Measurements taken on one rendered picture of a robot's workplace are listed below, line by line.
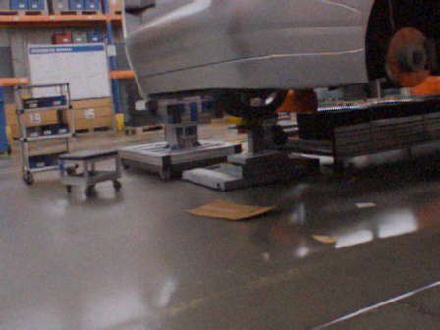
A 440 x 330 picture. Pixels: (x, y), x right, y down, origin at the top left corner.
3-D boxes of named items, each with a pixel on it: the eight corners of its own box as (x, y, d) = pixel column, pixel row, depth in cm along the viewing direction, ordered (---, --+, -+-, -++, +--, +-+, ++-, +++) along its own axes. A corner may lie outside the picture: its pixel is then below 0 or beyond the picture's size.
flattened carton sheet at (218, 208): (248, 222, 306) (248, 216, 306) (185, 212, 344) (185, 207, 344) (280, 210, 327) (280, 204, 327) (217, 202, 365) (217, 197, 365)
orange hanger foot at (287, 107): (302, 112, 446) (300, 72, 444) (269, 113, 492) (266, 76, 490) (319, 110, 453) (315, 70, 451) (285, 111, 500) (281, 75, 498)
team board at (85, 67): (38, 150, 945) (27, 40, 934) (33, 149, 988) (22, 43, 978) (121, 139, 1018) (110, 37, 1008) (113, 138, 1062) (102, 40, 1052)
